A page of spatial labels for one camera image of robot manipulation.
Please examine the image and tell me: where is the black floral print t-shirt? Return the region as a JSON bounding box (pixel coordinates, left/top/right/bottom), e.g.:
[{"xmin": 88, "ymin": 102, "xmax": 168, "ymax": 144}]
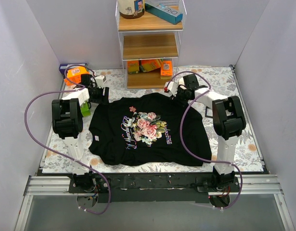
[{"xmin": 89, "ymin": 93, "xmax": 212, "ymax": 167}]

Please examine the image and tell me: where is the white wire wooden shelf rack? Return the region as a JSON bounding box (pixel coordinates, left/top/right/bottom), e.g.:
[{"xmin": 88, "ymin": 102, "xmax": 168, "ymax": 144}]
[{"xmin": 115, "ymin": 0, "xmax": 187, "ymax": 90}]

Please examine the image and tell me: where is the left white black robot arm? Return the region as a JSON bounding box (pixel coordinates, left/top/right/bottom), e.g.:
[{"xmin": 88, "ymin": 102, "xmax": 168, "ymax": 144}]
[{"xmin": 51, "ymin": 74, "xmax": 109, "ymax": 193}]

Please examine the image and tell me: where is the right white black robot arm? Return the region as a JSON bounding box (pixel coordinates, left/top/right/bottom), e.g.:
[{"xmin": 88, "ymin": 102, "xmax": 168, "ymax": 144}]
[{"xmin": 164, "ymin": 71, "xmax": 246, "ymax": 191}]

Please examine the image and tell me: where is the black green product box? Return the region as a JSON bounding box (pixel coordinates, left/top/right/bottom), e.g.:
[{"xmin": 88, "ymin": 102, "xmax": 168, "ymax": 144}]
[{"xmin": 80, "ymin": 102, "xmax": 91, "ymax": 117}]

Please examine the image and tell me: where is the orange box on mat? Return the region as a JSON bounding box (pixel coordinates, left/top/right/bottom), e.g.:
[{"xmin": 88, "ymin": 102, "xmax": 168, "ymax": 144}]
[{"xmin": 64, "ymin": 66, "xmax": 90, "ymax": 86}]

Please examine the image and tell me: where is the orange card box on shelf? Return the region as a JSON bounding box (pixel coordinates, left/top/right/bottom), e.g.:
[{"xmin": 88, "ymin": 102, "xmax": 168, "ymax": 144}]
[{"xmin": 160, "ymin": 60, "xmax": 173, "ymax": 79}]

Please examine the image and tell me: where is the yellow green sponge pack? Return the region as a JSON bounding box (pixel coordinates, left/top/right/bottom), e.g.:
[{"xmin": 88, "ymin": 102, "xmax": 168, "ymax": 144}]
[{"xmin": 127, "ymin": 60, "xmax": 140, "ymax": 75}]

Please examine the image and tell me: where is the teal rectangular box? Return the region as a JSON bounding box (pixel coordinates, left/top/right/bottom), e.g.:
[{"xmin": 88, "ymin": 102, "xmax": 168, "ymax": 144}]
[{"xmin": 145, "ymin": 0, "xmax": 183, "ymax": 25}]

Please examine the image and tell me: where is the cream brown cartoon canister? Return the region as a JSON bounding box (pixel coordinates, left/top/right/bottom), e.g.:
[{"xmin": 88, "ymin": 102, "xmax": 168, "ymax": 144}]
[{"xmin": 117, "ymin": 0, "xmax": 145, "ymax": 19}]

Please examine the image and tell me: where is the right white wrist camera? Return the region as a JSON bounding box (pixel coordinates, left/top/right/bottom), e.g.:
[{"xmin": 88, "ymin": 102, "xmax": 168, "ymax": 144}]
[{"xmin": 164, "ymin": 81, "xmax": 179, "ymax": 97}]

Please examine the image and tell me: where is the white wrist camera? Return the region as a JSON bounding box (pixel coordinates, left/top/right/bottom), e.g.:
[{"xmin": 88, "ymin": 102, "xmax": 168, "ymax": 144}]
[
  {"xmin": 164, "ymin": 81, "xmax": 179, "ymax": 97},
  {"xmin": 94, "ymin": 75, "xmax": 106, "ymax": 88}
]

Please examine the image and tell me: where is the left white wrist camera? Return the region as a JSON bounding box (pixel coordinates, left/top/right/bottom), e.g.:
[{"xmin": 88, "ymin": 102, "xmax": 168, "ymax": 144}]
[{"xmin": 94, "ymin": 75, "xmax": 106, "ymax": 88}]

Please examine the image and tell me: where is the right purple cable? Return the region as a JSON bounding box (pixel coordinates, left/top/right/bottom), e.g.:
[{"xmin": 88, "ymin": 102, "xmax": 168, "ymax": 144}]
[{"xmin": 166, "ymin": 71, "xmax": 244, "ymax": 210}]

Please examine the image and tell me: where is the purple cable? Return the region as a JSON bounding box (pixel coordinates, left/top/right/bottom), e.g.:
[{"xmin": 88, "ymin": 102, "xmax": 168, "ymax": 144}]
[
  {"xmin": 26, "ymin": 64, "xmax": 112, "ymax": 215},
  {"xmin": 166, "ymin": 71, "xmax": 244, "ymax": 210}
]

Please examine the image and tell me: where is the black frame left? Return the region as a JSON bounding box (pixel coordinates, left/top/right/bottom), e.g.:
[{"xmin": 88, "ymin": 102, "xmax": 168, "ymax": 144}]
[{"xmin": 205, "ymin": 106, "xmax": 213, "ymax": 118}]

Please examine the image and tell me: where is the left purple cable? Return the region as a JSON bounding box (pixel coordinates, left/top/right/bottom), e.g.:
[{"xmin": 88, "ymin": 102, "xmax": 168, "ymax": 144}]
[{"xmin": 26, "ymin": 64, "xmax": 112, "ymax": 215}]

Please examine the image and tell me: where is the purple box at wall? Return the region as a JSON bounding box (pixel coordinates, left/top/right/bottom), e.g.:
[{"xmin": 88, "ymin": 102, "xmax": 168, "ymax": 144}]
[{"xmin": 59, "ymin": 63, "xmax": 88, "ymax": 75}]

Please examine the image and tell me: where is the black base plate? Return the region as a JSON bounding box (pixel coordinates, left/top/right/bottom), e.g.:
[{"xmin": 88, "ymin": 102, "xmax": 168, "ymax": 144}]
[{"xmin": 68, "ymin": 173, "xmax": 240, "ymax": 203}]

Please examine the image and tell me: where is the aluminium rail frame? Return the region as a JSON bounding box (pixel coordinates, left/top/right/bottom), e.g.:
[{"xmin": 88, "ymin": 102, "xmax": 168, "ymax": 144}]
[{"xmin": 15, "ymin": 173, "xmax": 294, "ymax": 231}]

